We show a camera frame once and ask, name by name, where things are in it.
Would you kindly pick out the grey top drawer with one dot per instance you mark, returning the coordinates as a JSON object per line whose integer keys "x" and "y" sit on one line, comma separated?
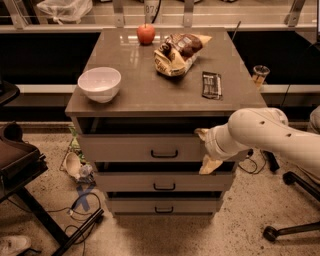
{"x": 142, "y": 148}

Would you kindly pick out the grey drawer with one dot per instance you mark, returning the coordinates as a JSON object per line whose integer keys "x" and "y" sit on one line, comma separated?
{"x": 139, "y": 206}
{"x": 142, "y": 148}
{"x": 162, "y": 182}

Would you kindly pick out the brown chip bag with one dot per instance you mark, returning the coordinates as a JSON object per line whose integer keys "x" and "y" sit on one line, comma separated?
{"x": 178, "y": 52}

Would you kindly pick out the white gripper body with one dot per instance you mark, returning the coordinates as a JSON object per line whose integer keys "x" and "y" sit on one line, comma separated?
{"x": 211, "y": 144}

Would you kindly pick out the grey drawer cabinet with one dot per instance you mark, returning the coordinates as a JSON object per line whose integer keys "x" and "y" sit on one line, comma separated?
{"x": 149, "y": 103}

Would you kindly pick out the grey middle drawer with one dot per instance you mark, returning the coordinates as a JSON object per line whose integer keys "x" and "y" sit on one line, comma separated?
{"x": 162, "y": 182}

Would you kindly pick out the plastic iced drink cup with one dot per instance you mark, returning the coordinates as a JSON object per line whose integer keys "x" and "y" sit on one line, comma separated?
{"x": 260, "y": 72}

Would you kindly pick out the grey bottom drawer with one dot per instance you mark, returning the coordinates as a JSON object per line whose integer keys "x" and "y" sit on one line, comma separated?
{"x": 139, "y": 206}

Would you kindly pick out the floor trash pile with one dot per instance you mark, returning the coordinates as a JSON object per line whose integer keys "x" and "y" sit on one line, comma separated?
{"x": 74, "y": 162}

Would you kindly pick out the red apple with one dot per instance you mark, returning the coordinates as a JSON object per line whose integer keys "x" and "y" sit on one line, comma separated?
{"x": 145, "y": 34}

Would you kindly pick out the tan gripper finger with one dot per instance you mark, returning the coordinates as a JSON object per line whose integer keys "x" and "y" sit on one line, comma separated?
{"x": 202, "y": 133}
{"x": 209, "y": 165}

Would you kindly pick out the clear plastic bag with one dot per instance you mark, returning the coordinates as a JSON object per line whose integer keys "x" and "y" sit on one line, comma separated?
{"x": 62, "y": 11}

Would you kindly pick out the black snack bar wrapper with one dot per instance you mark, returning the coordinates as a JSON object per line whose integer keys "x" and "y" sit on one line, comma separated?
{"x": 211, "y": 85}

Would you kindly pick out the blue tape cross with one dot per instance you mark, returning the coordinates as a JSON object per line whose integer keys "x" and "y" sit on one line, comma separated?
{"x": 81, "y": 200}

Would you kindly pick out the black stand leg right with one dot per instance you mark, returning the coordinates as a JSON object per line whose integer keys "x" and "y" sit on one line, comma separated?
{"x": 273, "y": 164}

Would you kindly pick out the white shoe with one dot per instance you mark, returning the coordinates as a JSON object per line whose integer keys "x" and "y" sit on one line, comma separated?
{"x": 14, "y": 245}

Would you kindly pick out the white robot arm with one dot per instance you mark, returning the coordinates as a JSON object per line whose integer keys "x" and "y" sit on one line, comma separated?
{"x": 263, "y": 128}

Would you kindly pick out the white bowl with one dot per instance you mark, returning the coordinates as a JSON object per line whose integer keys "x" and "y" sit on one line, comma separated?
{"x": 100, "y": 84}

